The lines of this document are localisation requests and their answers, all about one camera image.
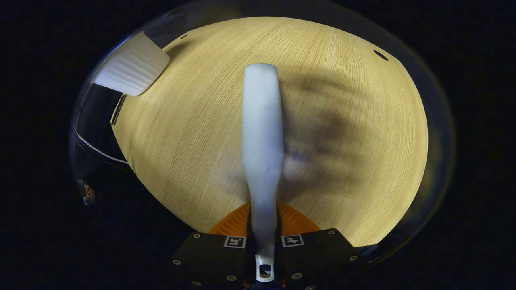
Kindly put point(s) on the small white broom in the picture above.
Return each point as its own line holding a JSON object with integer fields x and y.
{"x": 262, "y": 141}

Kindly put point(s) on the white ribbed garbage bin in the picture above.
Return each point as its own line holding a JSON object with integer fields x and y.
{"x": 129, "y": 66}

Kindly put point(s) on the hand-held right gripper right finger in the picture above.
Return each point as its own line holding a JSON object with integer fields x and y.
{"x": 318, "y": 257}

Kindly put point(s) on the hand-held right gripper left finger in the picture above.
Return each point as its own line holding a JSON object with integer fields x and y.
{"x": 213, "y": 257}

